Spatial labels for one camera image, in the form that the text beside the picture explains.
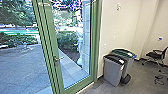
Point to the grey stone pillar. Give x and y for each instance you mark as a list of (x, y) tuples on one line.
[(86, 33)]

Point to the white wall switch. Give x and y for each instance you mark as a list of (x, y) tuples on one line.
[(118, 6)]

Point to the green glass door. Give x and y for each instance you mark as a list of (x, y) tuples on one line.
[(50, 50)]

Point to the dark bin with green lid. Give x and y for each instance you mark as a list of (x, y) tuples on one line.
[(128, 58)]

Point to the white stone statue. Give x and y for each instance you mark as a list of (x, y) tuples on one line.
[(80, 50)]

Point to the green shrub bed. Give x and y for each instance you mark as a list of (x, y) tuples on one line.
[(67, 40)]

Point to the black swivel chair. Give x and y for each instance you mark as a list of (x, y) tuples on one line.
[(158, 55)]

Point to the grey indoor waste bin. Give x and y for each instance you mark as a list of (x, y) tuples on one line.
[(113, 70)]

